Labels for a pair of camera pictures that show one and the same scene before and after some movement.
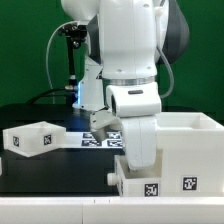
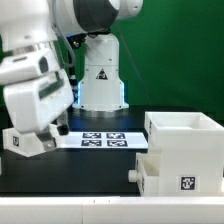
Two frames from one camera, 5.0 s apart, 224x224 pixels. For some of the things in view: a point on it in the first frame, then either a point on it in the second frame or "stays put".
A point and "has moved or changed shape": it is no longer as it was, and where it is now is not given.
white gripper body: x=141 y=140 -> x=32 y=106
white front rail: x=112 y=210 stays put
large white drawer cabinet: x=192 y=146 stays put
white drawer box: x=33 y=139 stays put
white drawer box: x=137 y=183 has moved or changed shape
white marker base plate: x=85 y=140 stays put
